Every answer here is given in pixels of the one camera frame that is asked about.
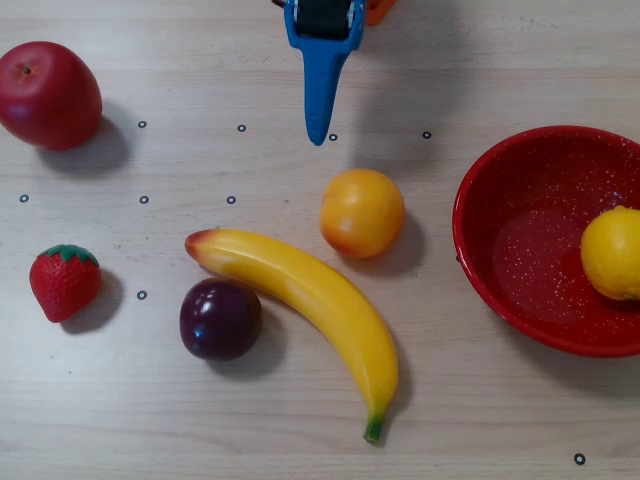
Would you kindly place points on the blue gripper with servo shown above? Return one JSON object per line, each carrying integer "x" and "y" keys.
{"x": 322, "y": 22}

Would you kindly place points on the yellow plastic lemon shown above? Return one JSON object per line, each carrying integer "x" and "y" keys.
{"x": 612, "y": 255}

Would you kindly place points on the red speckled enamel bowl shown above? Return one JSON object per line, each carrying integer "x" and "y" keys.
{"x": 525, "y": 260}

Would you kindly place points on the orange plastic peach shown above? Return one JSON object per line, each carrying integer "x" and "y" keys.
{"x": 361, "y": 214}

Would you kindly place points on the yellow plastic banana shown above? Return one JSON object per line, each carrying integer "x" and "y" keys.
{"x": 320, "y": 300}

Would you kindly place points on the dark purple plastic plum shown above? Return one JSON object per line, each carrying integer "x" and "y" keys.
{"x": 220, "y": 320}

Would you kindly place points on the red plastic apple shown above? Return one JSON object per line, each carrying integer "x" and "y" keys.
{"x": 47, "y": 97}

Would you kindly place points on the red plastic strawberry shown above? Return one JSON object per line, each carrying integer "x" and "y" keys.
{"x": 62, "y": 285}

